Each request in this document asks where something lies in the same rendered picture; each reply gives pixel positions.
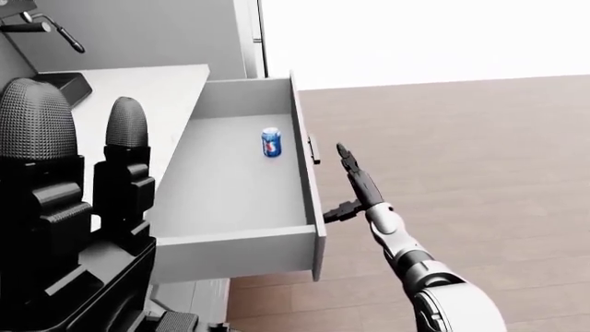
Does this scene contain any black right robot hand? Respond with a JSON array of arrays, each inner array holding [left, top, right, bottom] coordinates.
[[323, 141, 386, 224]]

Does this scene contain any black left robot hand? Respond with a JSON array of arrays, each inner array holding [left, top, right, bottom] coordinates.
[[0, 77, 158, 332]]

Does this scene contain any grey drawer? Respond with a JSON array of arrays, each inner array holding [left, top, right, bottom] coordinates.
[[146, 69, 329, 283]]

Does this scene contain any black drip tray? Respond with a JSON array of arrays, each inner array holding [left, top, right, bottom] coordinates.
[[35, 72, 93, 105]]

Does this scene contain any blue pepsi soda can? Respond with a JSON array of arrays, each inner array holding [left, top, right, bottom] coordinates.
[[260, 126, 284, 159]]

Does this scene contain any grey espresso machine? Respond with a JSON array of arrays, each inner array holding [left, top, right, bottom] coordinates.
[[0, 0, 87, 81]]

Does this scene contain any grey tall cabinet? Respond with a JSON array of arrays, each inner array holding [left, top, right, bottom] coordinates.
[[231, 0, 271, 80]]

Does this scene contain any grey base cabinet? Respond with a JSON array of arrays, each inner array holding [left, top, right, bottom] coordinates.
[[150, 277, 231, 332]]

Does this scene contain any dark drawer handle bar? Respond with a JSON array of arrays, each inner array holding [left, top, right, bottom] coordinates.
[[307, 133, 323, 166]]

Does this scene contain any silver cabinet handle bar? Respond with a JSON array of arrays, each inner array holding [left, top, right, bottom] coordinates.
[[252, 0, 265, 44]]

